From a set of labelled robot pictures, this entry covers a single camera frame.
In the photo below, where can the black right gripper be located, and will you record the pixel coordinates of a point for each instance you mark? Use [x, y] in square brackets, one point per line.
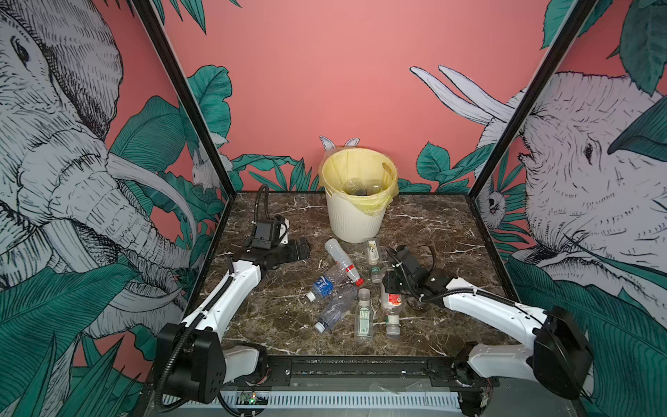
[389, 281]

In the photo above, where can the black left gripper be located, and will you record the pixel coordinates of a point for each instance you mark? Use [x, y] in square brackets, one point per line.
[294, 254]

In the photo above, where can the tall bottle red green label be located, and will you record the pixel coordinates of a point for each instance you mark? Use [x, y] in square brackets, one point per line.
[391, 302]

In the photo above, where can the small clear bottle bird label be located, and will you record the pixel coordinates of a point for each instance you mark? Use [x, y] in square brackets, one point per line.
[374, 257]

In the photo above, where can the clear bottle blue cap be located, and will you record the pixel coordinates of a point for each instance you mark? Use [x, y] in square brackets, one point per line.
[327, 283]

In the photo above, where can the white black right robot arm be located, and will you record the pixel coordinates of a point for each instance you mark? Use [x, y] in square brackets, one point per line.
[551, 348]

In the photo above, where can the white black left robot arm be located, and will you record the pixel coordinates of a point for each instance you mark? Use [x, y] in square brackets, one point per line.
[190, 363]

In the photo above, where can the white ribbed waste bin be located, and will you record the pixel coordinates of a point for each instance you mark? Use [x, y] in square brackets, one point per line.
[351, 225]

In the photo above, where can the yellow plastic bin liner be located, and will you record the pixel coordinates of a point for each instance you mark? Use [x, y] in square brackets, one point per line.
[342, 164]

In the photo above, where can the white bottle red band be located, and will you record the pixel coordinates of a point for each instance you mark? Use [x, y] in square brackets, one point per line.
[340, 256]

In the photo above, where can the clear bottle green label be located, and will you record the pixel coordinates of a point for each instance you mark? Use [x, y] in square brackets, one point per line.
[364, 316]

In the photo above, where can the clear bottle white cap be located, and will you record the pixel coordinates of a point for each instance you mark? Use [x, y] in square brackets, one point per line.
[340, 304]

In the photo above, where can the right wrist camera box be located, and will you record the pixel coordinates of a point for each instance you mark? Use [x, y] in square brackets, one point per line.
[409, 263]

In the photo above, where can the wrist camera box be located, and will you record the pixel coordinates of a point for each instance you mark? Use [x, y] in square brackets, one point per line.
[268, 234]
[409, 263]

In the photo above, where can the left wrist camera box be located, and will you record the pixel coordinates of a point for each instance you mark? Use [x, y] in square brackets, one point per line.
[268, 234]

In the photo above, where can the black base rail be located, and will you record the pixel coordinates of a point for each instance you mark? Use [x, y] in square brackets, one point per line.
[437, 371]

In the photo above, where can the white slotted cable duct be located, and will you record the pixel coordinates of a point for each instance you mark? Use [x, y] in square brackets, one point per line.
[438, 401]

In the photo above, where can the black left frame post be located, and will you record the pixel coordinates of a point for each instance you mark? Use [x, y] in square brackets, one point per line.
[149, 17]

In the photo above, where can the black frame post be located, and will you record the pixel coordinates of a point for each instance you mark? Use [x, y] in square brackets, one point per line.
[149, 17]
[574, 21]

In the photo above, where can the black right frame post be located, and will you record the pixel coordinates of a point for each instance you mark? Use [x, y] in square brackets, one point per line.
[574, 21]

